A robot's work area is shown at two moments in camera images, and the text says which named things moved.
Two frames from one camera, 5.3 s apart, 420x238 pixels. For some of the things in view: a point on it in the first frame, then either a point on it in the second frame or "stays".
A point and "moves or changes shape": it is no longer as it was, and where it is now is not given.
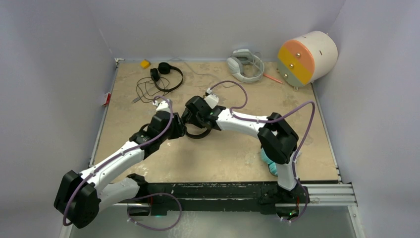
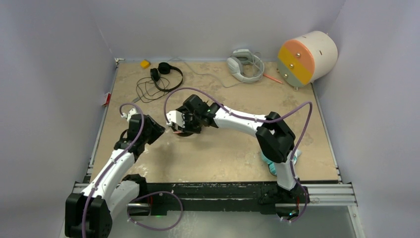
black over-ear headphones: (163, 68) stays
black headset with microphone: (200, 136) moves or changes shape
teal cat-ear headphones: (273, 166) stays
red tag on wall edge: (108, 100) stays
